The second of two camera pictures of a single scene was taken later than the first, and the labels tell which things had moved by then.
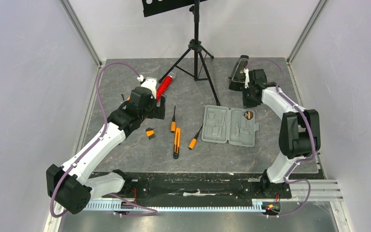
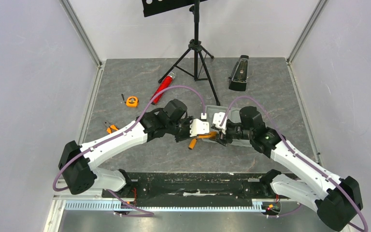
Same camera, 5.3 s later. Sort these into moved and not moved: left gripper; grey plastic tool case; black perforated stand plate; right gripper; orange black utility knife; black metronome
Moved: left gripper; orange black utility knife; right gripper
Not moved: grey plastic tool case; black perforated stand plate; black metronome
